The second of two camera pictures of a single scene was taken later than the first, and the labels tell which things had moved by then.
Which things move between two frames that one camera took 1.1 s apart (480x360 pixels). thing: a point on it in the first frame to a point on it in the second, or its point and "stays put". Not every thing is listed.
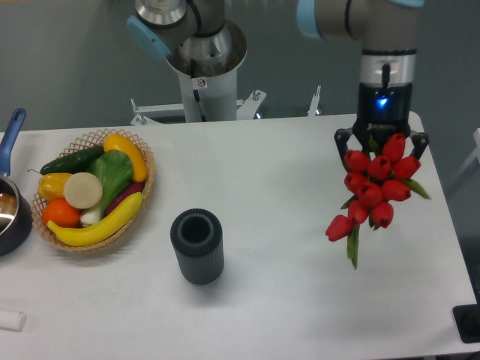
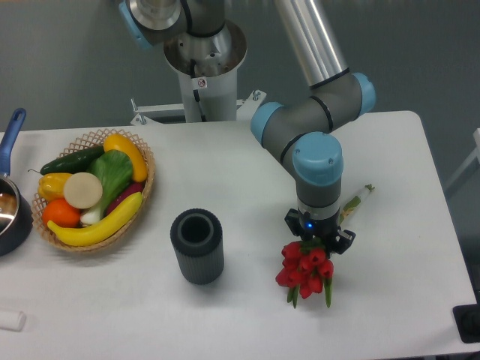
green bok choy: x=114 y=169 stays put
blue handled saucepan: x=16 y=212 stays put
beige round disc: x=82 y=190 stays put
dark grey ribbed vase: x=197 y=236 stays put
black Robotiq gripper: x=383 y=109 to x=316 y=227
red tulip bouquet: x=372 y=184 to x=304 y=267
